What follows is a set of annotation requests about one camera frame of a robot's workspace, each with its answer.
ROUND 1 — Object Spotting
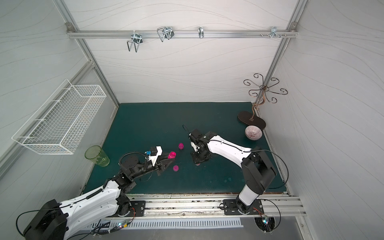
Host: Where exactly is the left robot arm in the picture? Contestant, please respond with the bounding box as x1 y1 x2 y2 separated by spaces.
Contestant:
19 150 176 240

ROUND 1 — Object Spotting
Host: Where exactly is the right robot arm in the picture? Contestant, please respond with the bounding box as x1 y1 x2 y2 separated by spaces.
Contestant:
189 129 278 215

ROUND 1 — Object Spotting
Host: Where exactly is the green table mat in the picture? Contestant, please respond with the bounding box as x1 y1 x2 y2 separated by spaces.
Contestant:
85 103 269 194

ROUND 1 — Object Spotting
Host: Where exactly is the pink patterned bowl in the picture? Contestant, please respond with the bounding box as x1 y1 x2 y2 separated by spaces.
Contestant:
245 126 263 141

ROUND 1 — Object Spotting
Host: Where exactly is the green plastic cup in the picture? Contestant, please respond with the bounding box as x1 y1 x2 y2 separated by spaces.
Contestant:
85 146 110 167

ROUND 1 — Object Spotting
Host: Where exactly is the metal hook tree stand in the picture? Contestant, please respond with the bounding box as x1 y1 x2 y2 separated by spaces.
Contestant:
237 73 288 130

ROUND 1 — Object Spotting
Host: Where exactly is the small metal hook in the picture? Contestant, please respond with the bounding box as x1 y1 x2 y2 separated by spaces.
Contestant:
198 27 204 39

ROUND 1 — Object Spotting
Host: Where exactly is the metal double hook middle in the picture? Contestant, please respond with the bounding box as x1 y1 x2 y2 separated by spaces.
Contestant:
157 26 175 42

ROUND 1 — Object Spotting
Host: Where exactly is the metal double hook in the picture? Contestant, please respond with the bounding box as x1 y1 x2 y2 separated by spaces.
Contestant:
127 33 143 53
157 26 175 42

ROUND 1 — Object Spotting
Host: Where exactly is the metal double hook left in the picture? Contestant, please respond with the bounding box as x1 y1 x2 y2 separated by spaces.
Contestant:
127 33 143 53

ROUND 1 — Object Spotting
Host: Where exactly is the metal hook right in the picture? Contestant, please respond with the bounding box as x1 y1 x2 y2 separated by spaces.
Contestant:
260 27 287 39

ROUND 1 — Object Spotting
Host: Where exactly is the aluminium top crossbar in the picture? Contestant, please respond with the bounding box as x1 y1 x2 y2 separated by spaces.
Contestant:
67 25 299 40

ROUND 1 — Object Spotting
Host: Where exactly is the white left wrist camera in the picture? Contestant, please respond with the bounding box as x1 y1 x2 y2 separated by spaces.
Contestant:
146 146 163 166

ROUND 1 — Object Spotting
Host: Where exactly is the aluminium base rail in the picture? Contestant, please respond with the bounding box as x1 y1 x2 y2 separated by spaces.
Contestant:
127 193 307 219

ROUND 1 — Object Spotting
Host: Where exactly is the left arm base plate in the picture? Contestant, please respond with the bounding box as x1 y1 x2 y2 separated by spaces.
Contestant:
113 201 146 218

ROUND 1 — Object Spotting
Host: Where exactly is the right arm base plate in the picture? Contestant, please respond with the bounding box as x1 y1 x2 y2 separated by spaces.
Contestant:
219 199 264 216

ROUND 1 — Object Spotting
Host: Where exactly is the white slotted cable duct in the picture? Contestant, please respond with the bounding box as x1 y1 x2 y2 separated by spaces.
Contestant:
89 218 244 231

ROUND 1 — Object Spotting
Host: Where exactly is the white wire basket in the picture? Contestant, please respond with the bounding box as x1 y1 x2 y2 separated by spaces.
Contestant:
12 80 107 155

